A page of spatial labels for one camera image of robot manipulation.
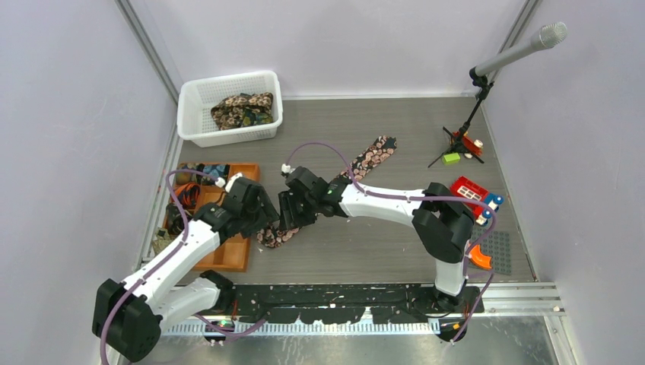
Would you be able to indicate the orange curved toy piece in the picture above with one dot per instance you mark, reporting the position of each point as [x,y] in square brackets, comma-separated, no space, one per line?
[479,259]

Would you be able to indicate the grey microphone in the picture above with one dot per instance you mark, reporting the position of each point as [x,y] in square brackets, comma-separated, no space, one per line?
[547,37]

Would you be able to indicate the white plastic basket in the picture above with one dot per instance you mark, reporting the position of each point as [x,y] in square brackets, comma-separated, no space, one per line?
[194,121]

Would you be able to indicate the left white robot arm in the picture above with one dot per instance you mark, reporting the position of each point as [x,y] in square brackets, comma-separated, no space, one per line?
[130,315]

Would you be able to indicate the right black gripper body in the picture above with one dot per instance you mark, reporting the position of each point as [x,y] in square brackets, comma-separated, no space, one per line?
[312,201]

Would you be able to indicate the blue floral rolled tie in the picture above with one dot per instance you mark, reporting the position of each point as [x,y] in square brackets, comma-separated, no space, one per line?
[212,173]

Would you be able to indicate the floral ties in basket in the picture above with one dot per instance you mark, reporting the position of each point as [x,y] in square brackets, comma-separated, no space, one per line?
[243,110]

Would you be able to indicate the black pink floral tie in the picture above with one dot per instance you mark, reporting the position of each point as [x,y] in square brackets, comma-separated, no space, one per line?
[380,150]

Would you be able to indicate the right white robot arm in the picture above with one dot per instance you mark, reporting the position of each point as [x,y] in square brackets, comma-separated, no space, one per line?
[443,223]

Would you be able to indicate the yellow floral rolled tie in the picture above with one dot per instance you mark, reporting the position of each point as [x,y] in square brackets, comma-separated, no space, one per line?
[183,178]

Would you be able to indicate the red toy piece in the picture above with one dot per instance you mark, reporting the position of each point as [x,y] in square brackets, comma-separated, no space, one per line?
[466,145]

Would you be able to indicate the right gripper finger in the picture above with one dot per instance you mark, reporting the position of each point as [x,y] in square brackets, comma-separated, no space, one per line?
[287,211]
[303,213]

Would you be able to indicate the orange wooden compartment tray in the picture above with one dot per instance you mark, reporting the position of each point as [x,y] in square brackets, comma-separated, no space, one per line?
[234,253]

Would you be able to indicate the red toy bus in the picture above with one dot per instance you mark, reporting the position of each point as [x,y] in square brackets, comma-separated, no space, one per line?
[464,187]

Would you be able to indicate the orange striped rolled tie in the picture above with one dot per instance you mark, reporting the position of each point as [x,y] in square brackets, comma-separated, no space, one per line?
[188,194]

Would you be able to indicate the dark patterned rolled tie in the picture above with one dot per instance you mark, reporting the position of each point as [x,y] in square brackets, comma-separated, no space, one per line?
[174,220]

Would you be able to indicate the grey studded baseplate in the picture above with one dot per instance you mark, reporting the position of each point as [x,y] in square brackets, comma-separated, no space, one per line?
[497,245]

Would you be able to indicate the black microphone tripod stand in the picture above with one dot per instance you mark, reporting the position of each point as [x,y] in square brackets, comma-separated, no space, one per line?
[485,86]

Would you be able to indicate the green toy block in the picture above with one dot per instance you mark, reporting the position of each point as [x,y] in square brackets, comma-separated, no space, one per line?
[450,159]

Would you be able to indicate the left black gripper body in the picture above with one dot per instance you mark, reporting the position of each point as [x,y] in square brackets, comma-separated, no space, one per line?
[258,216]

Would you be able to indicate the olive patterned rolled tie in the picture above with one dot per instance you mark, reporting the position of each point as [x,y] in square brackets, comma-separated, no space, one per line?
[161,240]

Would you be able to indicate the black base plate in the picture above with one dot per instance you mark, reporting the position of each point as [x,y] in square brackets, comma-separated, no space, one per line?
[340,303]

